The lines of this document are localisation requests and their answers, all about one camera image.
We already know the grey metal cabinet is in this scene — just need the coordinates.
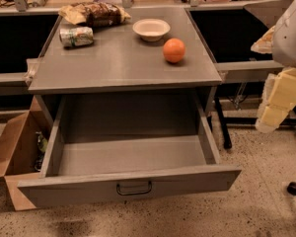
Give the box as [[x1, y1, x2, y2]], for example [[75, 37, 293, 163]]
[[27, 5, 223, 123]]

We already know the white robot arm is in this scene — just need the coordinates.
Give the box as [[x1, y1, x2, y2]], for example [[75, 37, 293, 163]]
[[251, 0, 296, 133]]

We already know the white paper bowl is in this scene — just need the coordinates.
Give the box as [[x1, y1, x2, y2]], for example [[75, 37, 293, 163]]
[[132, 19, 171, 42]]

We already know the orange fruit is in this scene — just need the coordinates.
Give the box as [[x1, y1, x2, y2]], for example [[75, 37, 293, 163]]
[[163, 39, 185, 63]]

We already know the black caster wheel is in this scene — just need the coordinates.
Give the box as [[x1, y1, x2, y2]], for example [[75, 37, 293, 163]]
[[287, 182, 296, 196]]

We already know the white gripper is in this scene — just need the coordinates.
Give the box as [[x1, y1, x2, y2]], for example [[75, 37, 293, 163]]
[[251, 3, 296, 133]]

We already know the brown cardboard box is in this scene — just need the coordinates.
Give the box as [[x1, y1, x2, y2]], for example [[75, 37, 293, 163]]
[[0, 97, 51, 210]]

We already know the grey side table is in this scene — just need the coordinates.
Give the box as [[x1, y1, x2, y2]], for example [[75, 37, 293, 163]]
[[216, 0, 295, 84]]

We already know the black table leg frame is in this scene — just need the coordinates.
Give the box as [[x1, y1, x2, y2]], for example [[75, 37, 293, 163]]
[[214, 97, 296, 149]]

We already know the grey open top drawer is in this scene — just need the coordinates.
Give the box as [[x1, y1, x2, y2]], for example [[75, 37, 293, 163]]
[[18, 93, 241, 207]]

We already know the brown chip bag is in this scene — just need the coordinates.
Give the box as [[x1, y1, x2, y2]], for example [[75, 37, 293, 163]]
[[58, 2, 131, 28]]

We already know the green white soda can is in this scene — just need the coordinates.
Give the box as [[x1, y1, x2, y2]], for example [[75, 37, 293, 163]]
[[59, 27, 94, 47]]

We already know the green bottle in box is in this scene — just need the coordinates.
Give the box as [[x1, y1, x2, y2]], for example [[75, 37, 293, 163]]
[[35, 132, 48, 172]]

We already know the black drawer handle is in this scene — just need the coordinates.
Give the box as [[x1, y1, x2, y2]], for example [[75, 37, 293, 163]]
[[116, 181, 152, 197]]

